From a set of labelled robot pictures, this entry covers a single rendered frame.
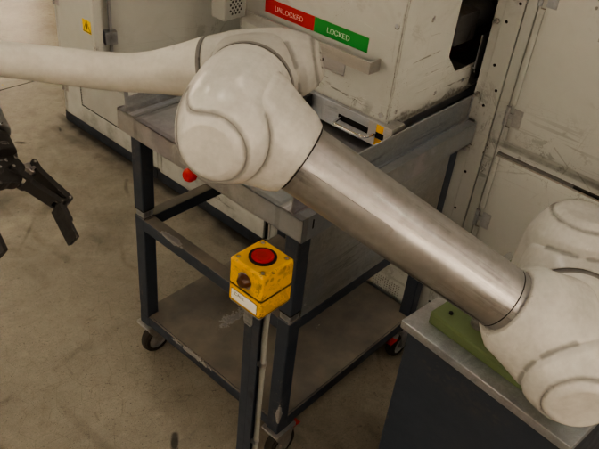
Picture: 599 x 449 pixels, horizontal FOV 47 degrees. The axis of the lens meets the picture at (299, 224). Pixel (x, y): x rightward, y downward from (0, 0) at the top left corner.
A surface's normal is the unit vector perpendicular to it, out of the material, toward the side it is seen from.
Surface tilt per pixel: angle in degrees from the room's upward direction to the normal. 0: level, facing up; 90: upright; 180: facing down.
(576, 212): 6
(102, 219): 0
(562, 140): 90
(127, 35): 90
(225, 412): 0
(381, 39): 90
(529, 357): 88
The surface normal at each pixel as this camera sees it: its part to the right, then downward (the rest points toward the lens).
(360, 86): -0.67, 0.38
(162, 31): 0.49, 0.55
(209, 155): -0.29, 0.51
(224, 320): 0.09, -0.81
